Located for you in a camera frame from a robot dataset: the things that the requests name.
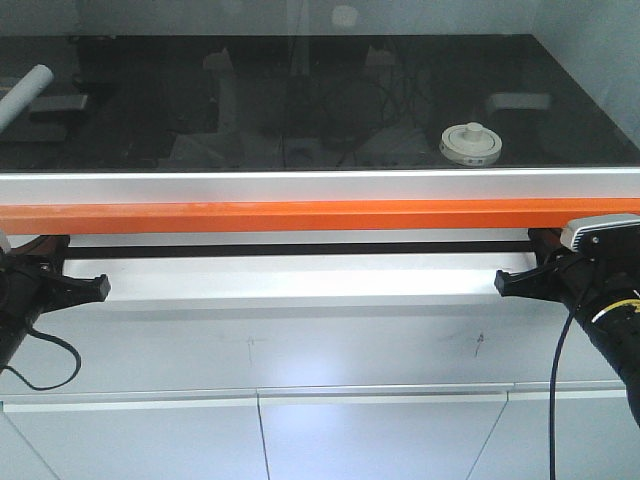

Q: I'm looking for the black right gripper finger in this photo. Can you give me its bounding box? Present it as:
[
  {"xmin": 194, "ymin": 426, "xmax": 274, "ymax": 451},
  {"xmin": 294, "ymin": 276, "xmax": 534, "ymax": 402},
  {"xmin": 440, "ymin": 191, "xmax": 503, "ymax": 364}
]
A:
[
  {"xmin": 494, "ymin": 259, "xmax": 574, "ymax": 303},
  {"xmin": 527, "ymin": 228, "xmax": 568, "ymax": 265}
]

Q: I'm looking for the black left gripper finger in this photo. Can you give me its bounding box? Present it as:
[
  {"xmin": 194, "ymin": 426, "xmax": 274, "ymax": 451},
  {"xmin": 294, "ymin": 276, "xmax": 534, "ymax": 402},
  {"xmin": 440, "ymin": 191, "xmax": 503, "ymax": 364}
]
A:
[
  {"xmin": 29, "ymin": 272, "xmax": 110, "ymax": 313},
  {"xmin": 9, "ymin": 235, "xmax": 70, "ymax": 270}
]

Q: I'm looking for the fume hood sash orange handle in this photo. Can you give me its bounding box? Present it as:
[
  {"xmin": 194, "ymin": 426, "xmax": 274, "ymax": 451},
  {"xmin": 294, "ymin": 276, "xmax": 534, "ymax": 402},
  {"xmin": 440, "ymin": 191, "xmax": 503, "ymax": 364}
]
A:
[{"xmin": 1, "ymin": 167, "xmax": 639, "ymax": 235}]

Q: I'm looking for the glass jar with cream lid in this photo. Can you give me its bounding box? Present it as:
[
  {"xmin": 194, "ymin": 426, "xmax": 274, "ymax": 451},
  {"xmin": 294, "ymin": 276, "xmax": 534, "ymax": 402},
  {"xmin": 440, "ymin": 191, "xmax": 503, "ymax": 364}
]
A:
[{"xmin": 439, "ymin": 122, "xmax": 502, "ymax": 167}]

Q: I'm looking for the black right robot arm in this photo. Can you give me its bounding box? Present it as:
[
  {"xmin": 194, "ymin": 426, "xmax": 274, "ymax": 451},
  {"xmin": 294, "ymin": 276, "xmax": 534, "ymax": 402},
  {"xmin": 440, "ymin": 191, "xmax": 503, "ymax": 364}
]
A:
[{"xmin": 494, "ymin": 227, "xmax": 639, "ymax": 420}]

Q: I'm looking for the white rolled paper tube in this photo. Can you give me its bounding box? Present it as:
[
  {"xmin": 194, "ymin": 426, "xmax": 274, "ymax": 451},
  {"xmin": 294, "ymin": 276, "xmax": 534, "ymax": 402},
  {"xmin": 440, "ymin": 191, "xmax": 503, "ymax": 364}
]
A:
[{"xmin": 0, "ymin": 64, "xmax": 54, "ymax": 131}]

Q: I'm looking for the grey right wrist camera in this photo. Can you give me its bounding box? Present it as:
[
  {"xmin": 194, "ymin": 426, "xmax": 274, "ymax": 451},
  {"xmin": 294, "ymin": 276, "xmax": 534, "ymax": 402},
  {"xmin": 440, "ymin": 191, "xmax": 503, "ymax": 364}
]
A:
[{"xmin": 560, "ymin": 213, "xmax": 639, "ymax": 251}]

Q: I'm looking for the black left camera cable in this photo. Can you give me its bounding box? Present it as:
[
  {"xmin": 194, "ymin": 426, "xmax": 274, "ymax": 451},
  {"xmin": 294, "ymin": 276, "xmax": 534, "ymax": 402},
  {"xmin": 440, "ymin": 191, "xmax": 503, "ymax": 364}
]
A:
[{"xmin": 0, "ymin": 324, "xmax": 83, "ymax": 392}]

